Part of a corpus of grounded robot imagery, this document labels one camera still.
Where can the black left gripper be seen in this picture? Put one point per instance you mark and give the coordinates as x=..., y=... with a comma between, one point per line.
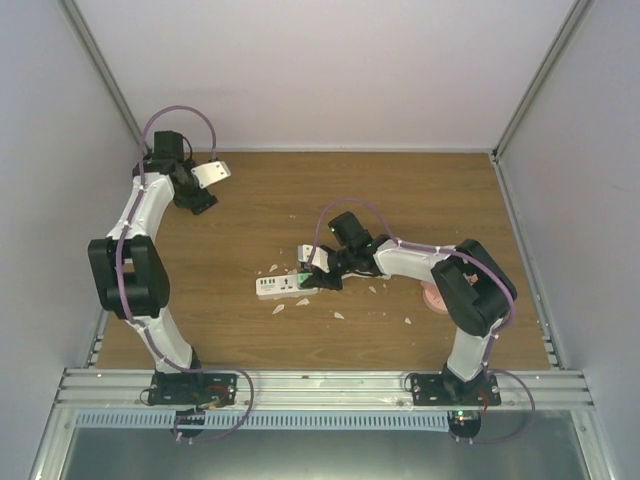
x=202, y=203

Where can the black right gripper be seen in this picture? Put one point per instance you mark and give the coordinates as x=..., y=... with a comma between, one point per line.
x=319, y=279

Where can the white power strip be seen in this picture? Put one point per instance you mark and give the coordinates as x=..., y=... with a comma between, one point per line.
x=280, y=287

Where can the light green plug adapter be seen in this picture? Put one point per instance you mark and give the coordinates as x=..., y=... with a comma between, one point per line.
x=302, y=279

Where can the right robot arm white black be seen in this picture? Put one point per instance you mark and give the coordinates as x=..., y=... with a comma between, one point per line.
x=466, y=282

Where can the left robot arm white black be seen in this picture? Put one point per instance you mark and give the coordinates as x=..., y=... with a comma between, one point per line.
x=130, y=278

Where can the pink round socket tower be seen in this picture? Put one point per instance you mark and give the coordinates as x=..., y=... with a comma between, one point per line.
x=433, y=298

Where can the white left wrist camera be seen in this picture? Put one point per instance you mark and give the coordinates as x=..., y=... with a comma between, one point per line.
x=210, y=173

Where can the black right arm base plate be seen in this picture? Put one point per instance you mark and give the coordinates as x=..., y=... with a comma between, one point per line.
x=445, y=389

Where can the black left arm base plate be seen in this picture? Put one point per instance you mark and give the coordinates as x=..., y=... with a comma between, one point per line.
x=185, y=389

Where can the slotted grey cable duct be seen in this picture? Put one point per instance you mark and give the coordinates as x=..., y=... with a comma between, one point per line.
x=277, y=420

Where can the aluminium front rail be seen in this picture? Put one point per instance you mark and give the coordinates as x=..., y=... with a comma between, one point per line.
x=327, y=390

